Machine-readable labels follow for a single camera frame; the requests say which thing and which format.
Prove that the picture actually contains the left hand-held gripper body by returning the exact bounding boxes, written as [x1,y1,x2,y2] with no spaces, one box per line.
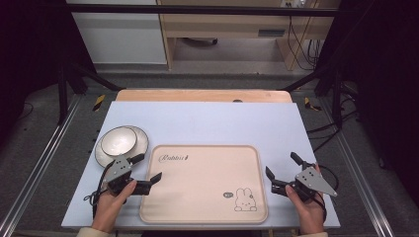
[104,154,146,197]

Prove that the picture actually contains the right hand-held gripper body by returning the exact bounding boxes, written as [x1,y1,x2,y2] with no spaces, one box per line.
[280,165,339,203]

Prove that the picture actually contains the person's right hand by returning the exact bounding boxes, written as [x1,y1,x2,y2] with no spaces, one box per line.
[285,163,328,236]

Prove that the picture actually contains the person's left hand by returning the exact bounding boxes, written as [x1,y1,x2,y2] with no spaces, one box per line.
[91,179,138,233]

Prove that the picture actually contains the white bowl with dark rim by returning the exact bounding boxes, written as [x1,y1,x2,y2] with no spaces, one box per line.
[100,126,138,158]

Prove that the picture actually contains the beige tray with rabbit print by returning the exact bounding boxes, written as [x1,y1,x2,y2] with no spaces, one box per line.
[138,144,270,225]

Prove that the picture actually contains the yellow and black tape strip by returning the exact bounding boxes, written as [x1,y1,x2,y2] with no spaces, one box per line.
[302,96,323,113]
[92,94,107,113]

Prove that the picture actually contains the black metal stand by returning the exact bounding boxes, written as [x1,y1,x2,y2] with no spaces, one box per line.
[281,60,344,130]
[56,60,124,126]

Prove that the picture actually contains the pale board on table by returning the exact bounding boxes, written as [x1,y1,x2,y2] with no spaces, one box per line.
[60,100,342,231]

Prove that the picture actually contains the wooden table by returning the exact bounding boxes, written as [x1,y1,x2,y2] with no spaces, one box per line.
[115,88,293,104]

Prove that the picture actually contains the black curtain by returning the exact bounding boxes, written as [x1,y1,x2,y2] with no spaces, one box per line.
[315,0,419,201]
[0,0,98,146]

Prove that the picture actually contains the white cabinet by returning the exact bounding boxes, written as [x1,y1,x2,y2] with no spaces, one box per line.
[65,0,168,65]

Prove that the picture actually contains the wooden desk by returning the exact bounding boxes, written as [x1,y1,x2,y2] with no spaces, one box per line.
[156,0,341,71]

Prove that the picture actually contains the white power strip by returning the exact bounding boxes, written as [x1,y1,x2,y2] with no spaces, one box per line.
[280,0,308,9]

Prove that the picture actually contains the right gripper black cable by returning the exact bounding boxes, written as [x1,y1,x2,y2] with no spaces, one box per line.
[312,163,340,222]

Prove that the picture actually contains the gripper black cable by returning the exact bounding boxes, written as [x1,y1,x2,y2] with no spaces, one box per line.
[312,163,340,222]
[82,160,116,219]

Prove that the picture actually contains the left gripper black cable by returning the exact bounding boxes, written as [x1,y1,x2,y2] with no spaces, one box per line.
[82,160,116,219]

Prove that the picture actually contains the black floor cables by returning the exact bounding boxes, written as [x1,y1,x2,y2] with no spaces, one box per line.
[305,80,361,153]

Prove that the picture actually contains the aluminium floor rail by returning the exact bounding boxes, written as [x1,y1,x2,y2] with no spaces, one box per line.
[319,98,395,237]
[0,94,83,237]

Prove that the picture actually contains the thin black floor cable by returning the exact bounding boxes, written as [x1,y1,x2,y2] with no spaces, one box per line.
[15,101,35,122]

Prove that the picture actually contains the black cables under desk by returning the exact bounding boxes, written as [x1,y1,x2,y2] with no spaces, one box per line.
[286,15,323,71]

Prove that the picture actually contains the black horizontal frame bar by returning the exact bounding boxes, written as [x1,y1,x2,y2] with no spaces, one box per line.
[66,3,341,18]

